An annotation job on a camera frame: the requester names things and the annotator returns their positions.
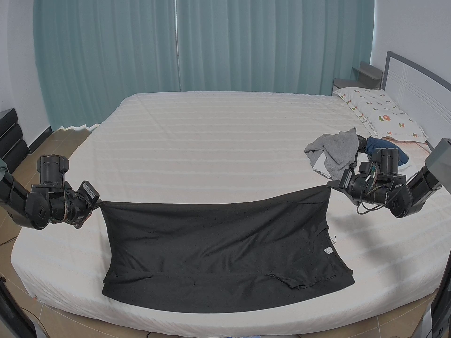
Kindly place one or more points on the grey garment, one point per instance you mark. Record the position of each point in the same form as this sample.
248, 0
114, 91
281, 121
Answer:
338, 150

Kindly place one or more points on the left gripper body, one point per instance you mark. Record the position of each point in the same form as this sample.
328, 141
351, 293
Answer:
74, 208

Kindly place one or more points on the black chest of drawers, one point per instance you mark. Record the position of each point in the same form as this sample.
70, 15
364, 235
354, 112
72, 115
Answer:
10, 136

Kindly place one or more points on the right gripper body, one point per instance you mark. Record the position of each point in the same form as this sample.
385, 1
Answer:
363, 190

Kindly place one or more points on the blue-green curtain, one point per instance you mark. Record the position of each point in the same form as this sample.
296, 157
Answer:
105, 48
264, 30

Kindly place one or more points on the black T-shirt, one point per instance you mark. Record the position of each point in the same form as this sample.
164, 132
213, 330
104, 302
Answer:
218, 245

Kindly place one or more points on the grey bedside table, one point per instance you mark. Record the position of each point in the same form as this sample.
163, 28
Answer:
368, 71

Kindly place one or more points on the bed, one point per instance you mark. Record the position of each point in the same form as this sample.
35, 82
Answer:
211, 136

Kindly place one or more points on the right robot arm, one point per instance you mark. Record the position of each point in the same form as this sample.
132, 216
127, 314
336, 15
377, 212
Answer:
412, 192

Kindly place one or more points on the black glossy garment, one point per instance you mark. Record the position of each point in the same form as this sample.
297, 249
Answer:
361, 143

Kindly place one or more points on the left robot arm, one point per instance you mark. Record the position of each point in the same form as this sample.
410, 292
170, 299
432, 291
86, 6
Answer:
24, 206

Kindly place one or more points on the blue and white garment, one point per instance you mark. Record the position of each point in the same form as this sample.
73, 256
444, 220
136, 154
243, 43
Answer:
375, 142

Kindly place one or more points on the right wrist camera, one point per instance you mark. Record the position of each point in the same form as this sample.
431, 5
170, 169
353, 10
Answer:
366, 168

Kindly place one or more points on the white printed pillow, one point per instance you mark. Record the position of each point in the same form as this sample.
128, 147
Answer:
380, 113

